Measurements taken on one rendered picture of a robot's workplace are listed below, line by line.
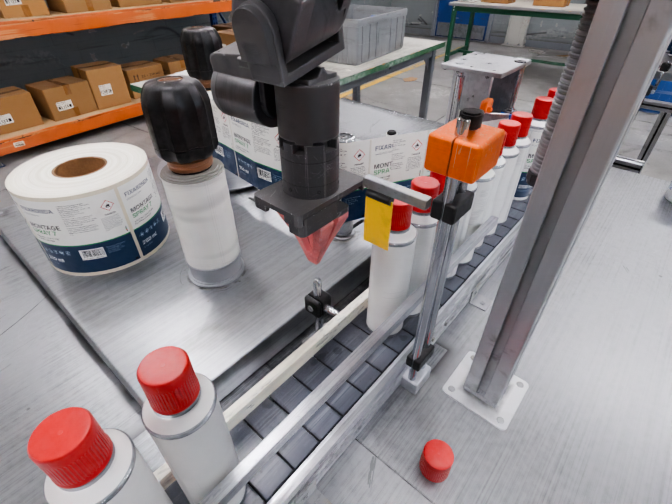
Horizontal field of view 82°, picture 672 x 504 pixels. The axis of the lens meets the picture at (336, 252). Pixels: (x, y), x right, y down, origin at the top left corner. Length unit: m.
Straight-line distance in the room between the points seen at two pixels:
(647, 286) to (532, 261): 0.47
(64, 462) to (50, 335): 0.49
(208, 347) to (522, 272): 0.39
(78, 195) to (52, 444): 0.44
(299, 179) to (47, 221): 0.44
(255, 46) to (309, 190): 0.13
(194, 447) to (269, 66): 0.28
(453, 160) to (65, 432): 0.30
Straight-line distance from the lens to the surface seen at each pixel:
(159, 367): 0.29
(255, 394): 0.46
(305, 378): 0.51
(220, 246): 0.60
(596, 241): 0.95
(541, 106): 0.84
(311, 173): 0.36
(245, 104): 0.39
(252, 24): 0.31
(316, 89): 0.34
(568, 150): 0.37
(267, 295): 0.61
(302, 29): 0.31
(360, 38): 2.34
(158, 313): 0.63
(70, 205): 0.68
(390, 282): 0.48
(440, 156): 0.30
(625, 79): 0.35
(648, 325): 0.80
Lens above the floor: 1.30
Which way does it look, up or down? 38 degrees down
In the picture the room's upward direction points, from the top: straight up
